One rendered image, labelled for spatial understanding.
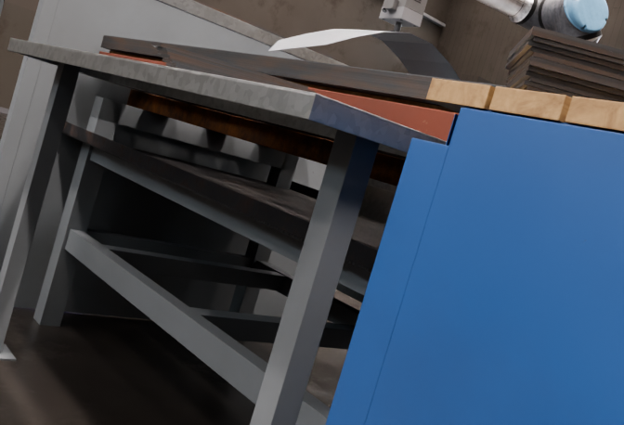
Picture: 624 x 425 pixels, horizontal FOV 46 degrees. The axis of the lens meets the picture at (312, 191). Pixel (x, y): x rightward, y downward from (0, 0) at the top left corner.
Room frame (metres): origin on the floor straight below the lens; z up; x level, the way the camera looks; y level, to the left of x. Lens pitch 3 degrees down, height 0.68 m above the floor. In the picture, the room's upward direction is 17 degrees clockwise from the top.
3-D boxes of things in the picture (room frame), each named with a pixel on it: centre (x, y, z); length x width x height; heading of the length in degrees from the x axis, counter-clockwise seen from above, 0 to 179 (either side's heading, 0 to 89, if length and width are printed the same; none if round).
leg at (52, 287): (2.12, 0.63, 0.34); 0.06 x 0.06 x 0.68; 39
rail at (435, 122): (1.58, 0.19, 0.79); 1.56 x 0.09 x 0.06; 39
